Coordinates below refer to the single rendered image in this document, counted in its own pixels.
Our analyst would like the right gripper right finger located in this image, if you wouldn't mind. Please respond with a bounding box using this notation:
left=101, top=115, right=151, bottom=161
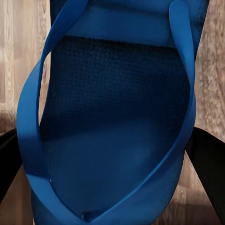
left=185, top=127, right=225, bottom=225

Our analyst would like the sandal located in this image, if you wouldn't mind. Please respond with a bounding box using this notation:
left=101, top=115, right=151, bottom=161
left=16, top=0, right=210, bottom=225

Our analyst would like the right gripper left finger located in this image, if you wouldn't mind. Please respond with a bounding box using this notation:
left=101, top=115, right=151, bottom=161
left=0, top=128, right=23, bottom=204

